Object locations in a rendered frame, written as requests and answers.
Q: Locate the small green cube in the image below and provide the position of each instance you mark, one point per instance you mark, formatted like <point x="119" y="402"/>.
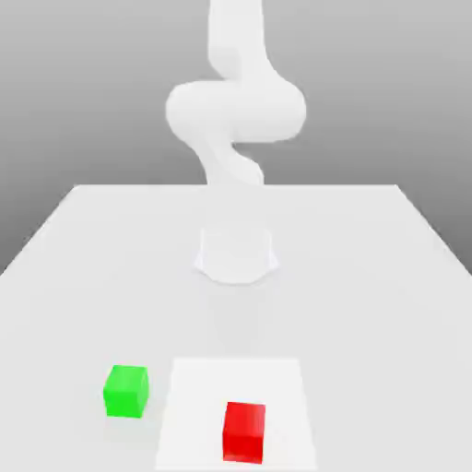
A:
<point x="126" y="391"/>

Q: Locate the small red cube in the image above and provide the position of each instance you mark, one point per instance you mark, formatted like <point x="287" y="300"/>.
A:
<point x="244" y="432"/>

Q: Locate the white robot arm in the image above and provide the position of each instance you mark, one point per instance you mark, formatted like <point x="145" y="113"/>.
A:
<point x="236" y="110"/>

